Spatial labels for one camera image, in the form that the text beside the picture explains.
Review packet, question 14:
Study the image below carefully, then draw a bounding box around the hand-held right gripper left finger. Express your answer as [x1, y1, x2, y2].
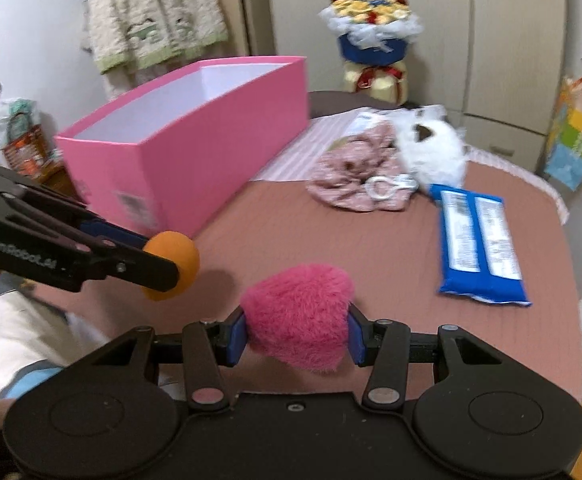
[78, 309, 246, 408]

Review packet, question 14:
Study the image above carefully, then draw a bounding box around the colourful gift bag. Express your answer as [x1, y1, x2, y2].
[543, 77, 582, 191]

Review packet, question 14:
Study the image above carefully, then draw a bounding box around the orange printed bag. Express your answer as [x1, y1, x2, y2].
[0, 124, 64, 179]

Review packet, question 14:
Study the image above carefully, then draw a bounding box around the person's light clothing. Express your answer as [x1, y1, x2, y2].
[0, 280, 118, 422]

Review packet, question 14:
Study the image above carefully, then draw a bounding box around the brown bed mat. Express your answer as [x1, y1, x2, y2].
[46, 157, 582, 402]

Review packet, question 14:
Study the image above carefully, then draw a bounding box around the cream knit cardigan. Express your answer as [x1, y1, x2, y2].
[88, 0, 230, 101]

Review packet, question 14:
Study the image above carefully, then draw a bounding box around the beige wardrobe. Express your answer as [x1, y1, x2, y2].
[238, 0, 570, 177]

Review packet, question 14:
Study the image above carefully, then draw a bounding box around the pink fluffy heart plush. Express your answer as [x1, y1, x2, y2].
[240, 262, 356, 375]

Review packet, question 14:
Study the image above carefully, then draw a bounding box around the blue tissue packet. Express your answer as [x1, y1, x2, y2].
[429, 183, 533, 307]

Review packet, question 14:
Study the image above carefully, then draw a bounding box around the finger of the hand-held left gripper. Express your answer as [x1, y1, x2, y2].
[78, 219, 152, 251]
[66, 240, 180, 292]

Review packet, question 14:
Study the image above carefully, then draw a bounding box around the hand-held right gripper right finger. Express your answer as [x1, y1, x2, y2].
[347, 306, 504, 409]

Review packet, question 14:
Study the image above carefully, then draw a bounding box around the orange plush ball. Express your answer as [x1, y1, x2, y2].
[142, 230, 201, 302]

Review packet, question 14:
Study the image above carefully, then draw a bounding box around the white fluffy plush toy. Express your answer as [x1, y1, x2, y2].
[365, 104, 470, 202]

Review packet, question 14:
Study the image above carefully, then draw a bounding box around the pink cardboard box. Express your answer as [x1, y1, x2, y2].
[54, 56, 311, 239]

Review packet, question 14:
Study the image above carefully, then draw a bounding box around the pink floral scrunchie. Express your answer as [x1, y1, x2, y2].
[305, 122, 414, 211]

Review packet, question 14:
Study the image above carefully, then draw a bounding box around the plush flower bouquet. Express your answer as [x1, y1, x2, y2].
[319, 0, 422, 107]

